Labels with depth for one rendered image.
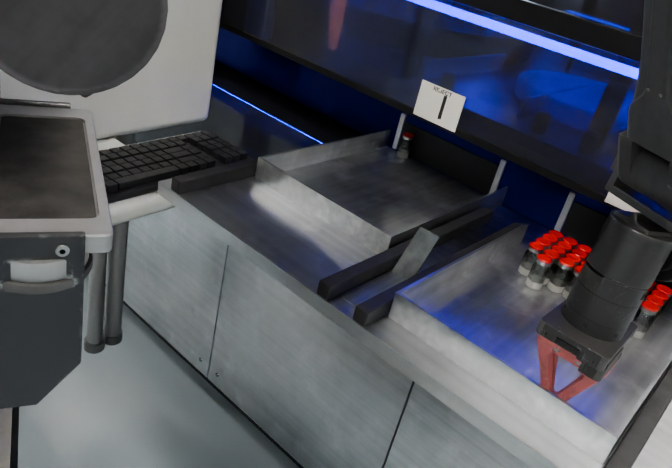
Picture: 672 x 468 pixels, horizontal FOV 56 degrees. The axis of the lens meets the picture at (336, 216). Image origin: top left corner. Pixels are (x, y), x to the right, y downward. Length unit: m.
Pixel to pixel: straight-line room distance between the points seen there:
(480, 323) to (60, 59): 0.60
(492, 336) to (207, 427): 1.13
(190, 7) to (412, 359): 0.82
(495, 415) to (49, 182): 0.46
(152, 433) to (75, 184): 1.24
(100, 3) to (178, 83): 1.02
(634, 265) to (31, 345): 0.49
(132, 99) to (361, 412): 0.77
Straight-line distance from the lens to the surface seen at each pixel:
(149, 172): 1.07
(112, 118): 1.23
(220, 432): 1.76
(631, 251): 0.58
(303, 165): 1.05
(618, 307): 0.60
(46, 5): 0.28
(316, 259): 0.80
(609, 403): 0.75
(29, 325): 0.52
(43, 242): 0.48
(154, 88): 1.26
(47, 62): 0.29
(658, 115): 0.53
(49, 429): 1.77
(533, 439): 0.66
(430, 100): 1.06
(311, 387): 1.45
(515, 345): 0.77
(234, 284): 1.53
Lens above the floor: 1.30
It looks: 27 degrees down
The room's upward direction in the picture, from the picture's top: 14 degrees clockwise
